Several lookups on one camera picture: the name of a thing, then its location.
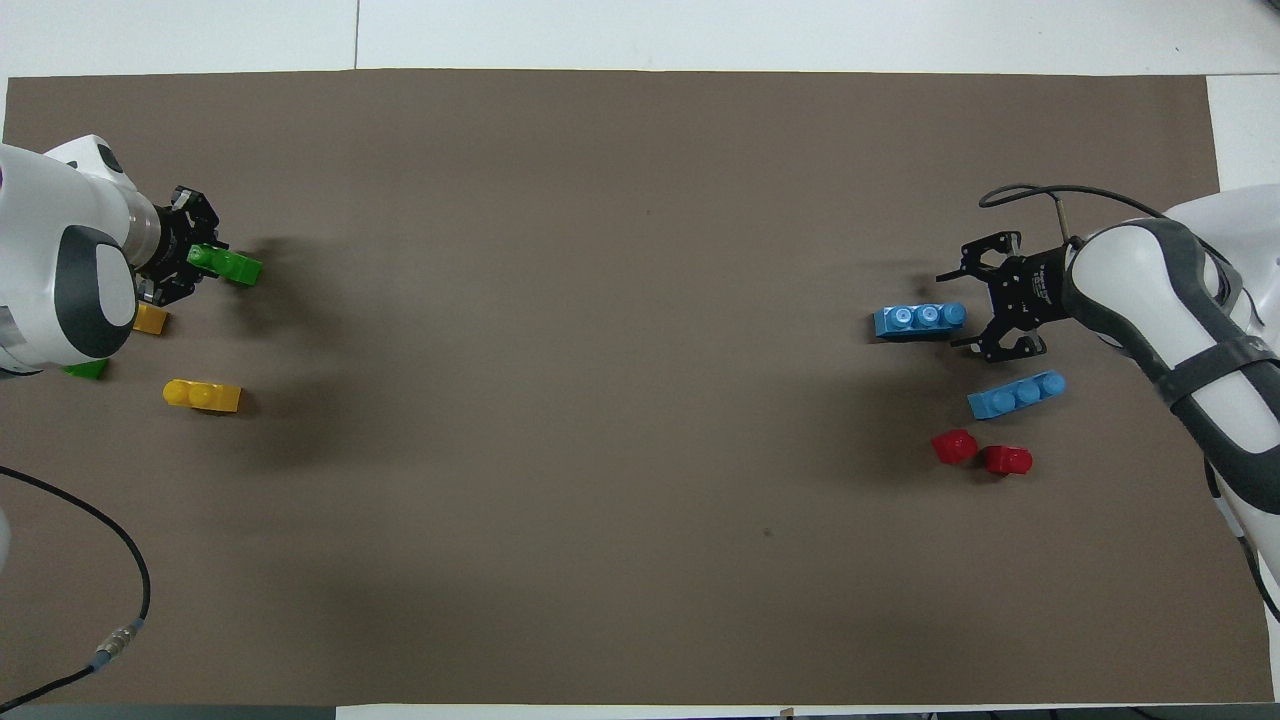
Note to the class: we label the blue three-stud toy block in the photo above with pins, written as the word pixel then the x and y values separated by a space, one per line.
pixel 920 322
pixel 1015 395

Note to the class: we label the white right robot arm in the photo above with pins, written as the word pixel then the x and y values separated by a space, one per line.
pixel 1180 300

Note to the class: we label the yellow two-stud toy block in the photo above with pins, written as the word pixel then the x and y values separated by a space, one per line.
pixel 152 320
pixel 203 396

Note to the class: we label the brown paper table mat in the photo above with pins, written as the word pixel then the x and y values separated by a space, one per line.
pixel 640 450

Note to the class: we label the green two-stud toy block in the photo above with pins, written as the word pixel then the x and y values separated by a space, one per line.
pixel 90 370
pixel 235 266

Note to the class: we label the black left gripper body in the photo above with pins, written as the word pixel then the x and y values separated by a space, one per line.
pixel 172 250

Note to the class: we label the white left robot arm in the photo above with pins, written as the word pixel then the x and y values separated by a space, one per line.
pixel 50 260

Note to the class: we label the red one-stud toy block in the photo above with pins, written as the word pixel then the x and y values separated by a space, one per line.
pixel 1007 460
pixel 954 446

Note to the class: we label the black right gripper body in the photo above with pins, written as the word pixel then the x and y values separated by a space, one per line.
pixel 1030 290

